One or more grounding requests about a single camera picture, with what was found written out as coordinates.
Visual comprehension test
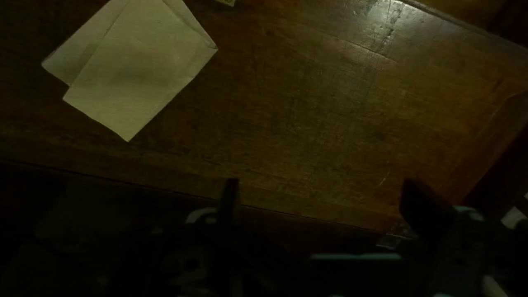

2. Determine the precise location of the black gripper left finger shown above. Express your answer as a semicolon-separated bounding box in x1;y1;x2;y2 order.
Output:
219;177;241;261

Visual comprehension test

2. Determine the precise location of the white folded cloth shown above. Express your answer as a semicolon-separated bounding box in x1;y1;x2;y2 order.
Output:
39;0;219;144

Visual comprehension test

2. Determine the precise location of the dark wooden secretary desk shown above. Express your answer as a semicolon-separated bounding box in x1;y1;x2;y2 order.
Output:
0;0;528;250

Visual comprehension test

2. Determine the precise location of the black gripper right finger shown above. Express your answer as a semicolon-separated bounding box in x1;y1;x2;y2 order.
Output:
397;177;459;261

